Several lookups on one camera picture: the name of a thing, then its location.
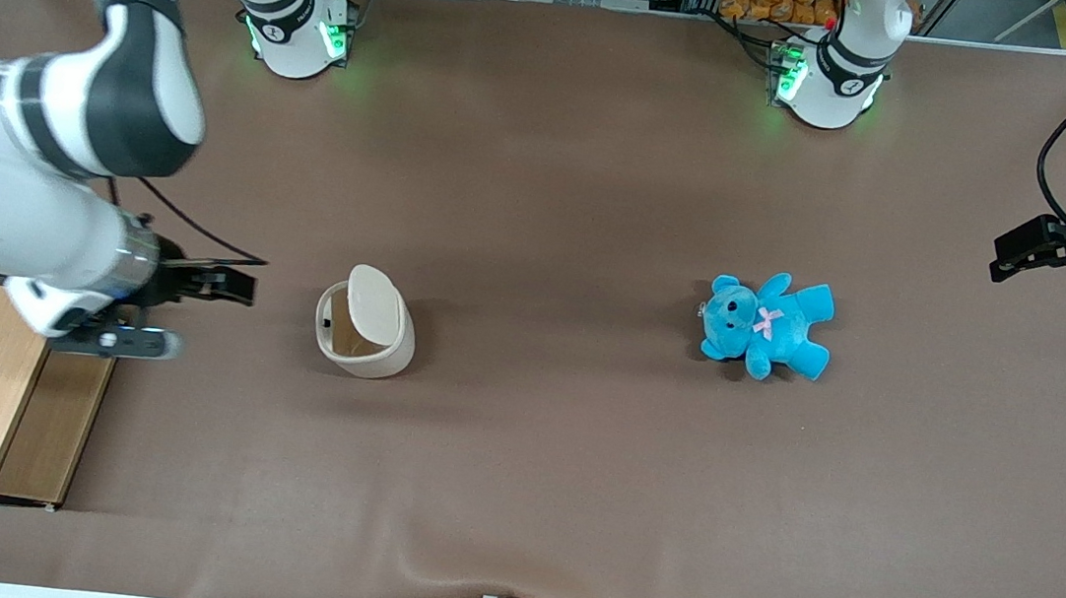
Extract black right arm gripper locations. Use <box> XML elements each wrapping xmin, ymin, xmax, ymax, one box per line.
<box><xmin>134</xmin><ymin>221</ymin><xmax>262</xmax><ymax>322</ymax></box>

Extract beige trash can swing lid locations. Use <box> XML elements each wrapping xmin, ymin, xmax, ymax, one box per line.
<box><xmin>342</xmin><ymin>263</ymin><xmax>412</xmax><ymax>348</ymax></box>

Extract beige plastic trash can body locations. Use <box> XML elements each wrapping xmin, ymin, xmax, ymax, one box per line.
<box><xmin>308</xmin><ymin>275</ymin><xmax>423</xmax><ymax>384</ymax></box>

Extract blue teddy bear pink bow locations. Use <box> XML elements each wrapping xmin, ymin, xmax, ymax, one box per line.
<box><xmin>692</xmin><ymin>263</ymin><xmax>840</xmax><ymax>389</ymax></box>

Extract brown table cloth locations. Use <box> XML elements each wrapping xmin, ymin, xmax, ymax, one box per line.
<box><xmin>0</xmin><ymin>0</ymin><xmax>1066</xmax><ymax>598</ymax></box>

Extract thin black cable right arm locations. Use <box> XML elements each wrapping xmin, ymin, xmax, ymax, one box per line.
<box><xmin>100</xmin><ymin>173</ymin><xmax>276</xmax><ymax>268</ymax></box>

